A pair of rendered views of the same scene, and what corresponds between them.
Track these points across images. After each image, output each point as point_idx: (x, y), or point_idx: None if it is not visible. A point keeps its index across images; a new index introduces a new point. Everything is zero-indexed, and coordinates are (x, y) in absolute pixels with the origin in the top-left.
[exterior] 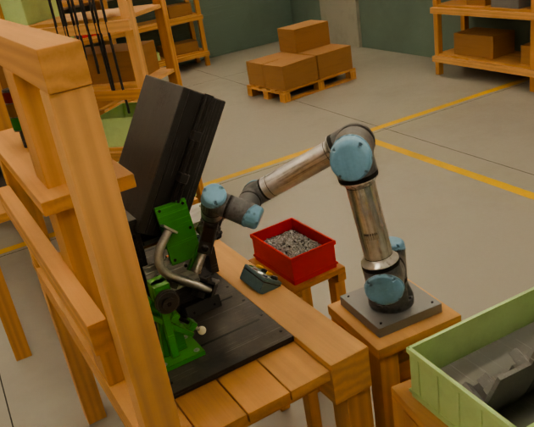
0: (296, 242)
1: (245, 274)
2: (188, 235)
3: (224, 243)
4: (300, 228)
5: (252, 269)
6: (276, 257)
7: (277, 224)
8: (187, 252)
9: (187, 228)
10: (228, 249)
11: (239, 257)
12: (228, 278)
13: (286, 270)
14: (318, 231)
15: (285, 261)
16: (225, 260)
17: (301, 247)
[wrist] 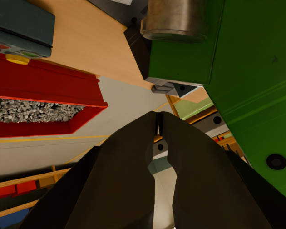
0: (35, 114)
1: (32, 26)
2: (279, 113)
3: (138, 86)
4: (52, 127)
5: (2, 39)
6: (40, 88)
7: (82, 125)
8: (267, 6)
9: None
10: (128, 79)
11: (101, 71)
12: (90, 12)
13: (4, 69)
14: (9, 137)
15: (7, 86)
16: (123, 60)
17: (17, 111)
